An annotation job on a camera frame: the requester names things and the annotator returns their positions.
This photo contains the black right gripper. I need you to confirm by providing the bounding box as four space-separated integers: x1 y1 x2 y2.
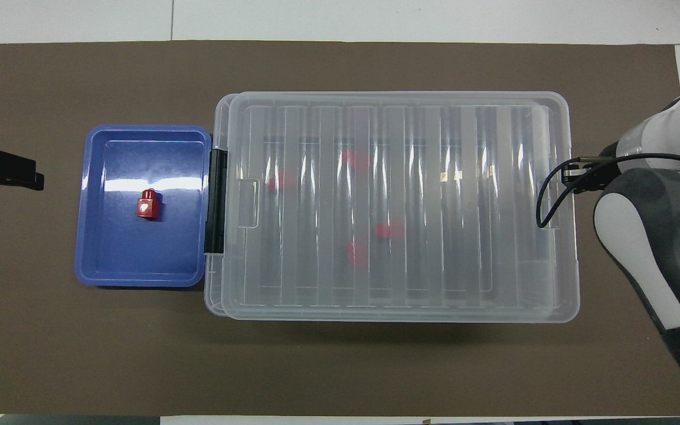
562 158 619 192

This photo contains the clear plastic box lid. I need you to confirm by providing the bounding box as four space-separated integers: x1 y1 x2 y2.
221 91 581 323

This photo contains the blue plastic tray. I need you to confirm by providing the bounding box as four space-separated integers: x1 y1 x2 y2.
74 125 213 288

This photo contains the black box latch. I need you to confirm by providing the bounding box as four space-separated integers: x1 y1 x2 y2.
205 149 227 255

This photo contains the clear plastic storage box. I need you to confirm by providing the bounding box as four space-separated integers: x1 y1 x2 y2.
204 93 580 319

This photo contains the brown table mat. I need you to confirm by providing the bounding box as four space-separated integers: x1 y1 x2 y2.
0 40 680 417

